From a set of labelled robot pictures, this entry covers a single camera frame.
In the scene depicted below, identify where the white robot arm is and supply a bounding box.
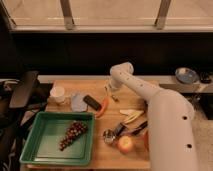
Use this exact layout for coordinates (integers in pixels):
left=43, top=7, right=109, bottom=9
left=109, top=62, right=199, bottom=171

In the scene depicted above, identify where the orange carrot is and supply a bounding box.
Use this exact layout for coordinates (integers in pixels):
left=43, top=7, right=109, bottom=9
left=95, top=97, right=109, bottom=118

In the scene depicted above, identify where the metal ice cream scoop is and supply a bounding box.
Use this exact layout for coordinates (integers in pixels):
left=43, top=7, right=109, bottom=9
left=103, top=123, right=126, bottom=145

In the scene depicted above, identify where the white paper cup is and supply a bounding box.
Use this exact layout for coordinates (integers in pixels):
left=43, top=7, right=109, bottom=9
left=50, top=86, right=65, bottom=104

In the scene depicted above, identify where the bunch of dark grapes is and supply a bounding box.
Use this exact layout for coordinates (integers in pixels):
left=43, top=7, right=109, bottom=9
left=59, top=121, right=88, bottom=151

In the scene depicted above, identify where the yellow-red apple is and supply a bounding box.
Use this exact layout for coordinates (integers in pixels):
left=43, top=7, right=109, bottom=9
left=117, top=136, right=134, bottom=154

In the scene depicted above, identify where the orange bowl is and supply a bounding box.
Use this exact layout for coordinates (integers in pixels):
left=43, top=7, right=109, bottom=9
left=143, top=131, right=149, bottom=151

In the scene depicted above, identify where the green plastic tray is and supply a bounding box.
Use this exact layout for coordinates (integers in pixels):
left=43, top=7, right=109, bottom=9
left=20, top=112, right=95, bottom=166

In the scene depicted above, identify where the grey metal dish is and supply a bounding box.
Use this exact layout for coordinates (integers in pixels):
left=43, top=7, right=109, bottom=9
left=175, top=67, right=199, bottom=84

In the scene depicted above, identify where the dark small object on ledge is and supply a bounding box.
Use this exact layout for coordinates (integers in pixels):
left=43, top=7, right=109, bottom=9
left=200, top=72, right=212, bottom=84

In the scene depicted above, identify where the black-handled knife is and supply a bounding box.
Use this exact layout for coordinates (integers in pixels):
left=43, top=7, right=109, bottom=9
left=121, top=121, right=148, bottom=136

